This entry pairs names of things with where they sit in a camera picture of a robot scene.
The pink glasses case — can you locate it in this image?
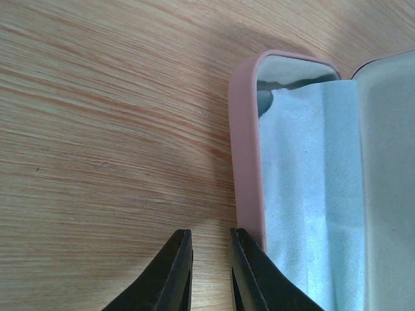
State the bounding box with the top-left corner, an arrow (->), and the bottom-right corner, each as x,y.
228,50 -> 414,310

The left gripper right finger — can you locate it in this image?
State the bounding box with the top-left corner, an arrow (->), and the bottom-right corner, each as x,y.
230,228 -> 322,311

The light blue cleaning cloth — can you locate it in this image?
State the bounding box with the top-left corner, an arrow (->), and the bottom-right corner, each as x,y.
258,80 -> 365,310

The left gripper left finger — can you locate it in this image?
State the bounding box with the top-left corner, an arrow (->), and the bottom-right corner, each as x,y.
104,229 -> 193,311

